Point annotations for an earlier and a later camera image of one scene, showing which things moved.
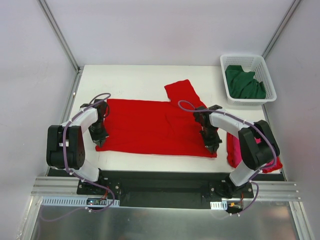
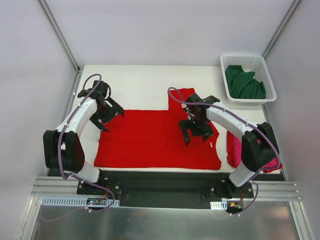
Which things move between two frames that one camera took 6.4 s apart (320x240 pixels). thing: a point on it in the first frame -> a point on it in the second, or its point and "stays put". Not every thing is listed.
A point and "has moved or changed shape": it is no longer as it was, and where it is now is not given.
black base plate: x=164 y=189 stays put
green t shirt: x=242 y=84 stays put
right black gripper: x=212 y=142 -> x=197 y=128
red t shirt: x=157 y=127 has moved or changed shape
